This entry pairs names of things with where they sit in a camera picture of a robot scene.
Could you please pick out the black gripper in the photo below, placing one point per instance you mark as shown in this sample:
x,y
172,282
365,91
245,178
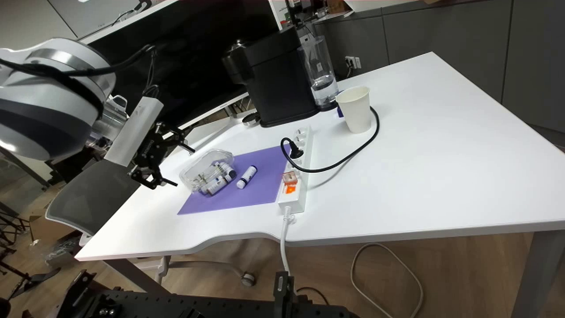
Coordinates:
x,y
151,151

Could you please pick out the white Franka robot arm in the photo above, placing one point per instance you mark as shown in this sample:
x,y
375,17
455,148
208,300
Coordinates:
x,y
47,100

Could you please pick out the white bottle dark cap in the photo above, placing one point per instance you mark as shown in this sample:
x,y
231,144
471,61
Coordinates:
x,y
225,171
213,187

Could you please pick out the loose white small bottle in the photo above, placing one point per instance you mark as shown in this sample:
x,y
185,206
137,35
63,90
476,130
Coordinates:
x,y
246,178

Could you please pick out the grey office chair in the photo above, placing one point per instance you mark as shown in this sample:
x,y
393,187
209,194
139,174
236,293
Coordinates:
x,y
89,201

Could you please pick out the purple mat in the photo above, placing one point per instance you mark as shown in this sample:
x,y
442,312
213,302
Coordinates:
x,y
259,178

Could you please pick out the white power strip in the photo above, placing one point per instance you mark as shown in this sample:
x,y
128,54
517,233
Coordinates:
x,y
292,188

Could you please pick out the black coffee machine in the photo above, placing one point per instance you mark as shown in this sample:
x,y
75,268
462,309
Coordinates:
x,y
276,82

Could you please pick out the black perforated breadboard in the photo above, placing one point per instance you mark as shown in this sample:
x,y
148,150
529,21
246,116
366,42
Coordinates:
x,y
195,307

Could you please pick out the clear water tank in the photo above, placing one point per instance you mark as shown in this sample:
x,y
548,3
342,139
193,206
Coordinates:
x,y
321,72

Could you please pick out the white paper cup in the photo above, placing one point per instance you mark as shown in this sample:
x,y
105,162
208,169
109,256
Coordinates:
x,y
356,109

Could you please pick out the grey table leg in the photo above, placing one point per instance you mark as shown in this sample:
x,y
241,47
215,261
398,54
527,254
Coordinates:
x,y
540,277

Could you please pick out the silver wrist camera bar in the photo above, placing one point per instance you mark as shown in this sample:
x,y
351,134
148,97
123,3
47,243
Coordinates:
x,y
135,132

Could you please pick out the white wall outlet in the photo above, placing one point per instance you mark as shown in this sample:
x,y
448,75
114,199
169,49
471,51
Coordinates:
x,y
354,63

